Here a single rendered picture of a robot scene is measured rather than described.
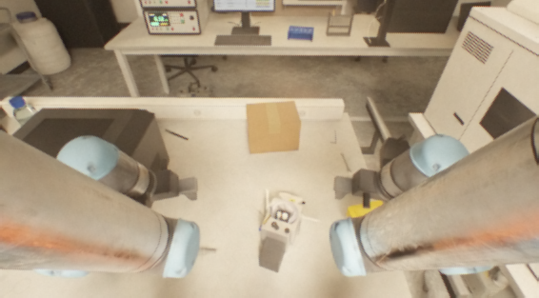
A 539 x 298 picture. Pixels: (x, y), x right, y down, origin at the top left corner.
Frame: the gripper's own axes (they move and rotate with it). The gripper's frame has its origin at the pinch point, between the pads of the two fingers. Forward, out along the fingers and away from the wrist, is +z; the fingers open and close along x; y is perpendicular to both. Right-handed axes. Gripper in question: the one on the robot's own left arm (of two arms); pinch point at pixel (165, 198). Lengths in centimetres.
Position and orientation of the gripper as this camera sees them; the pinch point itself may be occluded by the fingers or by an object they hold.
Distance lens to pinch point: 73.7
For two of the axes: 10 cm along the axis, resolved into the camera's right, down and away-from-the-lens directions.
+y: -1.9, -8.8, 4.3
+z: 0.6, 4.3, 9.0
